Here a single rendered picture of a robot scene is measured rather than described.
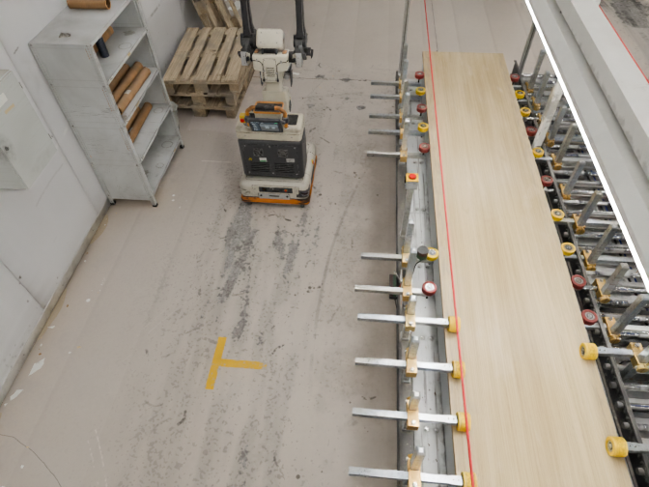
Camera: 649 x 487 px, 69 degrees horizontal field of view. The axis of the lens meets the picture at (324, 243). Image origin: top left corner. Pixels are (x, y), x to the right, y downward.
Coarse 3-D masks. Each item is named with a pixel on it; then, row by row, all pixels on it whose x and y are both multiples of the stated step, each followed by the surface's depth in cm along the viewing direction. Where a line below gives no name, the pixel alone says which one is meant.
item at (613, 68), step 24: (576, 0) 137; (600, 0) 265; (576, 24) 133; (600, 24) 127; (600, 48) 119; (624, 48) 119; (600, 72) 117; (624, 72) 111; (552, 96) 314; (624, 96) 105; (648, 96) 105; (624, 120) 105; (648, 120) 99; (648, 144) 95; (648, 168) 95
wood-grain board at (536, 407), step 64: (448, 64) 415; (448, 128) 355; (512, 128) 353; (448, 192) 310; (512, 192) 308; (448, 256) 275; (512, 256) 274; (512, 320) 247; (576, 320) 246; (448, 384) 226; (512, 384) 224; (576, 384) 223; (512, 448) 205; (576, 448) 205
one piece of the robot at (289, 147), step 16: (240, 128) 377; (288, 128) 373; (304, 128) 397; (240, 144) 388; (256, 144) 387; (272, 144) 385; (288, 144) 384; (304, 144) 400; (256, 160) 400; (272, 160) 398; (288, 160) 397; (304, 160) 407; (272, 176) 416; (288, 176) 410
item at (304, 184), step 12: (312, 144) 446; (312, 156) 437; (312, 168) 433; (240, 180) 417; (252, 180) 414; (264, 180) 414; (276, 180) 413; (288, 180) 413; (300, 180) 413; (312, 180) 438; (252, 192) 418; (264, 192) 417; (300, 192) 416; (288, 204) 426; (300, 204) 423
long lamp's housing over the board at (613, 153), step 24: (528, 0) 167; (552, 0) 156; (552, 24) 147; (552, 48) 142; (576, 48) 135; (576, 72) 129; (576, 96) 125; (600, 96) 119; (600, 120) 114; (600, 144) 111; (624, 144) 107; (600, 168) 109; (624, 168) 102; (624, 192) 100; (648, 192) 97; (624, 216) 98; (648, 216) 93; (648, 240) 91; (648, 264) 89
